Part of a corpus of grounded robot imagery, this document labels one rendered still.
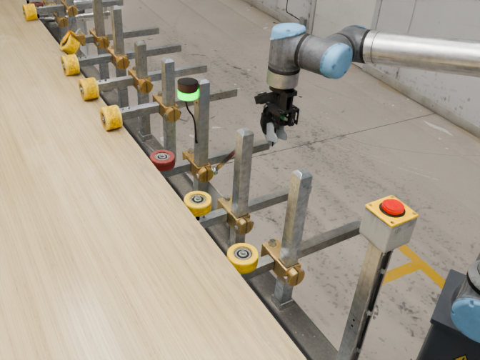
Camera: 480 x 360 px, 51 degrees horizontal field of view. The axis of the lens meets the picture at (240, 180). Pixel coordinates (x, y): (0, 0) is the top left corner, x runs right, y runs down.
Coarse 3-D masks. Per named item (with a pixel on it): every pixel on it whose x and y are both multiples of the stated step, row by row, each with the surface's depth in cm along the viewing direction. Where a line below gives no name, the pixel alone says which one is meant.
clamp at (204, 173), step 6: (186, 156) 167; (192, 156) 167; (192, 162) 164; (192, 168) 165; (198, 168) 161; (204, 168) 162; (210, 168) 164; (192, 174) 166; (198, 174) 162; (204, 174) 161; (210, 174) 163; (198, 180) 164; (204, 180) 163
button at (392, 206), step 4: (384, 200) 93; (388, 200) 92; (392, 200) 92; (396, 200) 92; (384, 204) 91; (388, 204) 91; (392, 204) 91; (396, 204) 91; (400, 204) 91; (384, 208) 91; (388, 208) 90; (392, 208) 90; (396, 208) 90; (400, 208) 91; (388, 212) 90; (392, 212) 90; (396, 212) 90; (400, 212) 90
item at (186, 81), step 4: (180, 80) 145; (184, 80) 145; (188, 80) 145; (192, 80) 145; (184, 84) 143; (188, 84) 143; (192, 84) 143; (196, 100) 149; (196, 104) 150; (188, 108) 150; (192, 116) 152; (196, 140) 158
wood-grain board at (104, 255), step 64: (0, 0) 282; (0, 64) 211; (0, 128) 169; (64, 128) 171; (0, 192) 140; (64, 192) 142; (128, 192) 144; (0, 256) 120; (64, 256) 121; (128, 256) 123; (192, 256) 124; (0, 320) 105; (64, 320) 106; (128, 320) 107; (192, 320) 108; (256, 320) 109
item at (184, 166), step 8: (256, 144) 178; (264, 144) 179; (216, 152) 172; (224, 152) 172; (256, 152) 179; (184, 160) 167; (208, 160) 169; (216, 160) 171; (176, 168) 163; (184, 168) 165; (168, 176) 163
